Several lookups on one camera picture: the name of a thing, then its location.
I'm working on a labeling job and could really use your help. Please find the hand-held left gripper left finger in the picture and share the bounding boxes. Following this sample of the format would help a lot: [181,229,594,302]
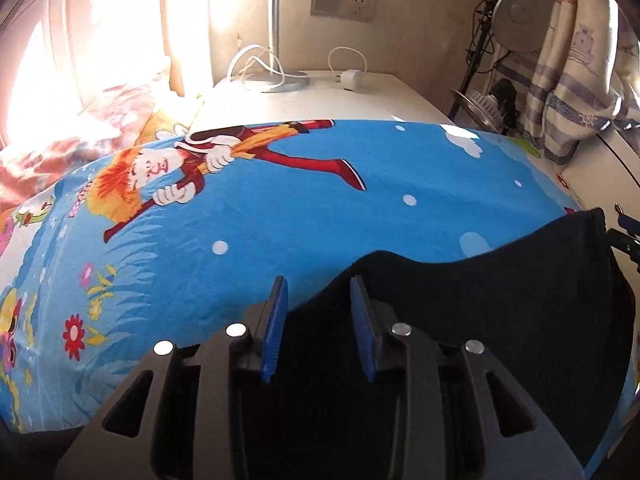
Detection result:
[54,276,290,480]

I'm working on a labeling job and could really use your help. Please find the silver desk lamp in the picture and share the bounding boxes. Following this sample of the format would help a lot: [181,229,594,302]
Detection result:
[243,0,312,94]

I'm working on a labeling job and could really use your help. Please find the white curved cabinet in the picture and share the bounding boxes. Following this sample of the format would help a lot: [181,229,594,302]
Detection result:
[565,125,640,271]

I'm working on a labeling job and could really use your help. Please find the pink floral pillow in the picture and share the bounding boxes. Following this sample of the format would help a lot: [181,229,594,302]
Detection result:
[0,67,171,206]

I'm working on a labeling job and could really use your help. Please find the white lamp cable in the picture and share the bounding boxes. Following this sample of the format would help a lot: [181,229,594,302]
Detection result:
[227,45,286,87]

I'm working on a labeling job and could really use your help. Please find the blue striped beige towel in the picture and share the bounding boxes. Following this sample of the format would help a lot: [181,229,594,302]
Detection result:
[517,0,640,166]

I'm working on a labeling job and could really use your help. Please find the round white studio light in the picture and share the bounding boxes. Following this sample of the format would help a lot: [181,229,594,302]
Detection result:
[492,0,559,54]

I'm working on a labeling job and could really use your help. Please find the black pants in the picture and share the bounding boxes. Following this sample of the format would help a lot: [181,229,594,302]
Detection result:
[235,207,632,480]

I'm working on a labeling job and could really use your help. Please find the white charger with cable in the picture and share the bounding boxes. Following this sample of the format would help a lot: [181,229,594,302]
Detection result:
[327,47,371,92]

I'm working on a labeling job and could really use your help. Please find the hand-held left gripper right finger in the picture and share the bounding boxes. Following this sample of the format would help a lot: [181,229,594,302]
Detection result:
[349,275,586,480]

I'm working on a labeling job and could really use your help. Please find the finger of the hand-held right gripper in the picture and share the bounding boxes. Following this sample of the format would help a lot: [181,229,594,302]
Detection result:
[606,203,640,268]

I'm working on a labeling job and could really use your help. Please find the blue cartoon printed bedsheet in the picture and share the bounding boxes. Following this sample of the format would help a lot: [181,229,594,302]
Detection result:
[0,119,640,436]

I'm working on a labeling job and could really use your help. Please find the beige wall socket panel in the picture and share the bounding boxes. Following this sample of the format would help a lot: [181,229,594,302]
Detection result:
[310,0,376,24]

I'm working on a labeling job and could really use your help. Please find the wooden headboard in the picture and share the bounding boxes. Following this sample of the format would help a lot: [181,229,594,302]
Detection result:
[0,0,173,151]

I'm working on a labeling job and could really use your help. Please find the white nightstand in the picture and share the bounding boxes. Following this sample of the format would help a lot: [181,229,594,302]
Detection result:
[187,70,468,133]

